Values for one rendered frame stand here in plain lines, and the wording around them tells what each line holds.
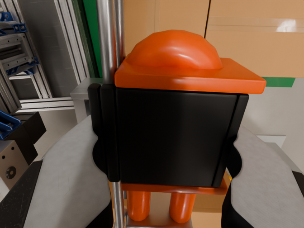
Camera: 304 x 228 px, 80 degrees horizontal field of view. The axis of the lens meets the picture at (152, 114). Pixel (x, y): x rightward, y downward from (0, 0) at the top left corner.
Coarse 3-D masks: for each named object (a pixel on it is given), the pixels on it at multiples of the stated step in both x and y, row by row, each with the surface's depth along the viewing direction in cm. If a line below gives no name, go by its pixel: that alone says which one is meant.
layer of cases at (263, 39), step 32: (128, 0) 66; (160, 0) 66; (192, 0) 66; (224, 0) 66; (256, 0) 66; (288, 0) 66; (128, 32) 71; (192, 32) 71; (224, 32) 71; (256, 32) 71; (288, 32) 71; (256, 64) 77; (288, 64) 77
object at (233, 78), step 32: (128, 64) 10; (224, 64) 11; (128, 96) 9; (160, 96) 9; (192, 96) 9; (224, 96) 9; (128, 128) 10; (160, 128) 10; (192, 128) 10; (224, 128) 10; (128, 160) 11; (160, 160) 11; (192, 160) 11; (224, 160) 11; (192, 192) 13; (224, 192) 12
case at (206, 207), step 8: (224, 176) 47; (112, 192) 42; (112, 200) 40; (200, 200) 41; (208, 200) 41; (216, 200) 41; (200, 208) 39; (208, 208) 39; (216, 208) 39; (192, 216) 39; (200, 216) 39; (208, 216) 39; (216, 216) 39; (192, 224) 41; (200, 224) 40; (208, 224) 40; (216, 224) 40
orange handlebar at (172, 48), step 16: (160, 32) 10; (176, 32) 10; (144, 48) 10; (160, 48) 9; (176, 48) 9; (192, 48) 9; (208, 48) 10; (144, 64) 10; (160, 64) 10; (176, 64) 10; (192, 64) 10; (208, 64) 10; (128, 192) 15; (144, 192) 15; (128, 208) 16; (144, 208) 16; (176, 208) 16; (192, 208) 16
